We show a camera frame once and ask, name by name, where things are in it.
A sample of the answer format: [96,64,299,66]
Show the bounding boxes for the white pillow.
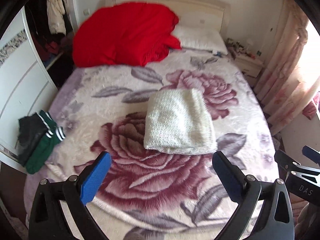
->
[172,25,228,55]

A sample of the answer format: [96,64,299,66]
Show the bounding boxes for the cream bed headboard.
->
[105,0,231,34]

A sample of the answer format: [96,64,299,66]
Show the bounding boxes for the pink floral curtain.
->
[254,0,320,135]

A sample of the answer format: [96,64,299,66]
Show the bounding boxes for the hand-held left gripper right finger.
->
[212,151,295,240]

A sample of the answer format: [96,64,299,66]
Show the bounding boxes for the dark folded garment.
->
[17,115,48,167]

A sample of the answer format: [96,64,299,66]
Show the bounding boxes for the pink cloth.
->
[302,92,320,119]

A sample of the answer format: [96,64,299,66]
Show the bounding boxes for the green garment with striped cuffs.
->
[25,110,66,175]

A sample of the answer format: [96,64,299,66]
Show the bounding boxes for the white wardrobe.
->
[0,6,59,173]

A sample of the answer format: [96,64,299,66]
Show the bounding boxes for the person's right forearm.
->
[294,202,320,240]

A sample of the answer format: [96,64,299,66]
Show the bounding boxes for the white fluffy towel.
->
[144,88,217,155]

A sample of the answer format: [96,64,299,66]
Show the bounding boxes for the dark hanging clothes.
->
[25,0,75,63]

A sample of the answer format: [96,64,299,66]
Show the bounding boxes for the white hanging coat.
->
[44,0,67,34]

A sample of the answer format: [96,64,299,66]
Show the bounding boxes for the red quilt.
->
[72,2,182,67]

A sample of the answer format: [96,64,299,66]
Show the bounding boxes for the floral plush blanket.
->
[24,51,280,240]

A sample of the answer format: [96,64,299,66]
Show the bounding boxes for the cream nightstand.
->
[234,54,265,85]

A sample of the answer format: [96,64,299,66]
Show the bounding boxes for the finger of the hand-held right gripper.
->
[302,145,320,162]
[274,149,320,175]

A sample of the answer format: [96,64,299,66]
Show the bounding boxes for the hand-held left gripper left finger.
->
[28,152,112,240]

